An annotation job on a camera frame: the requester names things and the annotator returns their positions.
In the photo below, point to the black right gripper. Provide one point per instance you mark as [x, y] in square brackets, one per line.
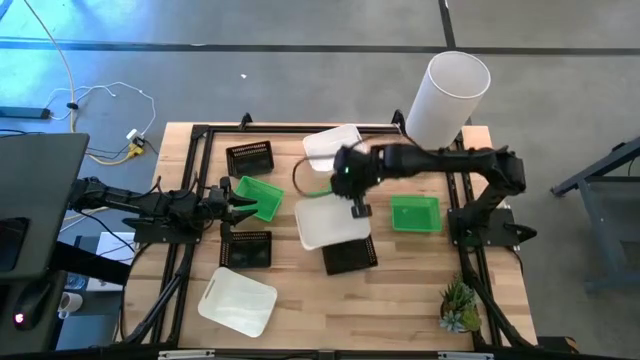
[356, 172]

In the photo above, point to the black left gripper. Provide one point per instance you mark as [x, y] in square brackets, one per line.
[217, 207]

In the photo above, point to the green slotted plastic basket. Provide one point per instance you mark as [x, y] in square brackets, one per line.
[415, 214]
[265, 197]

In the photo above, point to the white plastic basket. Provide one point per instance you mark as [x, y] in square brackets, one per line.
[325, 142]
[237, 302]
[327, 222]

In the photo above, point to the black slotted plastic basket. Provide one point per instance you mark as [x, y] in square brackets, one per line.
[245, 250]
[250, 160]
[350, 257]

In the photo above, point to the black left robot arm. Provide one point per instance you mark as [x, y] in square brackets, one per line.
[125, 200]

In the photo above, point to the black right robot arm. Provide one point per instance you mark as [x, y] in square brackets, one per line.
[450, 160]

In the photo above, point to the white cylindrical bin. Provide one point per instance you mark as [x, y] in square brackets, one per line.
[440, 110]

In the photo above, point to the potted succulent plant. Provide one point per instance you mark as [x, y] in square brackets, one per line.
[457, 300]

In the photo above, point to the white paper sheet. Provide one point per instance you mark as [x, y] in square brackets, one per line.
[112, 247]

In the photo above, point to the white mug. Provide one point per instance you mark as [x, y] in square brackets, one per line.
[70, 302]

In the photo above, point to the dark grey desk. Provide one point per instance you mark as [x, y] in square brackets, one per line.
[40, 175]

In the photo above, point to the black flat device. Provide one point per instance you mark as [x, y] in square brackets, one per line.
[12, 245]

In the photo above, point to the black computer mouse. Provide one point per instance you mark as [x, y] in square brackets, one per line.
[30, 305]

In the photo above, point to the black power strip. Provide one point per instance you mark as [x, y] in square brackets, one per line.
[25, 112]

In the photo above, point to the grey-blue metal table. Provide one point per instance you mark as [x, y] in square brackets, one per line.
[600, 220]

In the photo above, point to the black aluminium rig frame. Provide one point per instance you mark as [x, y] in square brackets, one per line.
[280, 129]

